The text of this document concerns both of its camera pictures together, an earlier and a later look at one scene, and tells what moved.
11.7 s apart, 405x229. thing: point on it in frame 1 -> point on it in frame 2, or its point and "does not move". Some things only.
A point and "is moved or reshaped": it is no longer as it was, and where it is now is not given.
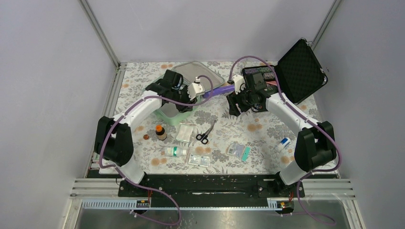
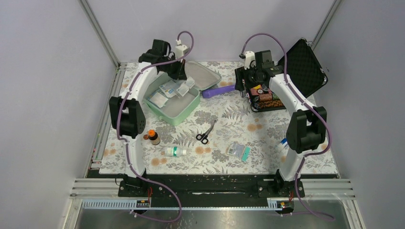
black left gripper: x=184 y=108 -> x=180 y=74
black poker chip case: x=300 y=72 does not move
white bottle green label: x=174 y=151 does not move
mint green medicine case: x=208 y=78 does not move
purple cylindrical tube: x=222 y=90 does not move
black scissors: x=204 y=137 does not move
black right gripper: x=233 y=98 -> x=240 y=73
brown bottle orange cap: x=160 y=131 -> x=153 y=136
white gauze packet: x=184 y=132 is moved or reshaped
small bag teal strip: x=237 y=149 does not move
